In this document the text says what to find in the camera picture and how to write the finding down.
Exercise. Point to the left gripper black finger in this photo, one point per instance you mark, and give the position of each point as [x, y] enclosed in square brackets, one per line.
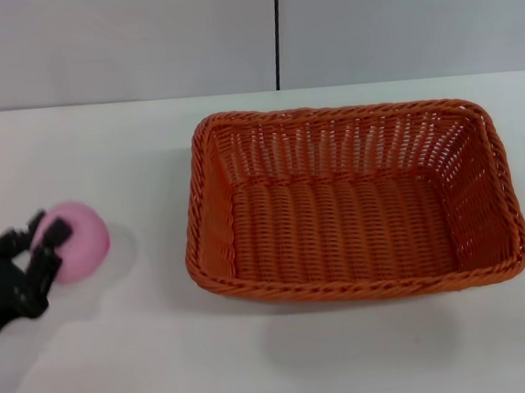
[43, 266]
[20, 236]

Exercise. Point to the pink toy peach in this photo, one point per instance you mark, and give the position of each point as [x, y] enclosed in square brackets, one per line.
[87, 241]

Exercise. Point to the orange woven plastic basket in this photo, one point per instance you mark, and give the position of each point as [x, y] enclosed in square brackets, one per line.
[339, 226]

